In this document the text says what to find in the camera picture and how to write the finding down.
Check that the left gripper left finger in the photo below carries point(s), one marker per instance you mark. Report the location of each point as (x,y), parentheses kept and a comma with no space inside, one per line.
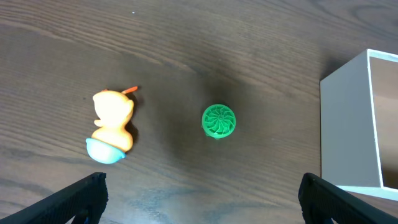
(82,202)

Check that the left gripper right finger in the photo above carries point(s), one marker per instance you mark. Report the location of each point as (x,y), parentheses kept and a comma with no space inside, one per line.
(323,202)

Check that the orange duck toy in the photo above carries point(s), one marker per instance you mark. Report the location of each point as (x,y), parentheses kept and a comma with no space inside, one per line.
(111,141)

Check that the green round disc toy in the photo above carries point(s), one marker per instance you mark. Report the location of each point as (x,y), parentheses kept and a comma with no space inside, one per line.
(218,121)

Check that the white cardboard box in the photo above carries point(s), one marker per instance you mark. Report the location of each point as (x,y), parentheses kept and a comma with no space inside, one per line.
(358,105)

